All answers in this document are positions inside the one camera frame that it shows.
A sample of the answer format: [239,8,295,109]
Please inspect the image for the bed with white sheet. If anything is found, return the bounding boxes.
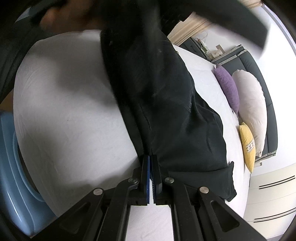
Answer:
[13,29,251,241]

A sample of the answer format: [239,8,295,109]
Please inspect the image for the yellow pillow with patterned stripe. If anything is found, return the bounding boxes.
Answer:
[239,122,257,174]

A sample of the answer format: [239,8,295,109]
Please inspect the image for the grey nightstand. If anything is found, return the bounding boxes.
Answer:
[181,37,212,62]

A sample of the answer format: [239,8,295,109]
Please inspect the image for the black pants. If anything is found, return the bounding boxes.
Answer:
[99,0,270,202]

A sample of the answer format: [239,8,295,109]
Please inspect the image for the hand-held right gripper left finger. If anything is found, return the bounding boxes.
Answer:
[30,155,152,241]

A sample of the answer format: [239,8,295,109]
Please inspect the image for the large white pillow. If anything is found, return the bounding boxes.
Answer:
[232,70,268,158]

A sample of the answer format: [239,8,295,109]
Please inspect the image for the beige curtain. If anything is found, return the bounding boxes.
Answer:
[166,11,220,45]

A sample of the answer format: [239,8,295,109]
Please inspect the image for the cream wardrobe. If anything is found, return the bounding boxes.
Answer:
[240,160,296,232]

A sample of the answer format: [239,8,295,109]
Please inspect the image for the person's left forearm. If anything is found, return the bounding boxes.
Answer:
[39,5,102,32]

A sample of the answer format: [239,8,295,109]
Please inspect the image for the white wire basket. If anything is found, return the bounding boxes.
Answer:
[196,37,210,55]

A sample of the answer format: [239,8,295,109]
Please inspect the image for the grey padded headboard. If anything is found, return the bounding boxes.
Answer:
[209,45,277,160]

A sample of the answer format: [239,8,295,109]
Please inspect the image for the purple pillow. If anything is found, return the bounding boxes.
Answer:
[213,64,240,114]

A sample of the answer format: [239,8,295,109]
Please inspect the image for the blue plastic tub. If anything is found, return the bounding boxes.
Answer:
[0,111,57,237]

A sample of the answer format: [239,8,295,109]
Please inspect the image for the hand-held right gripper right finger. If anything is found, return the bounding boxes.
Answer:
[151,155,262,241]

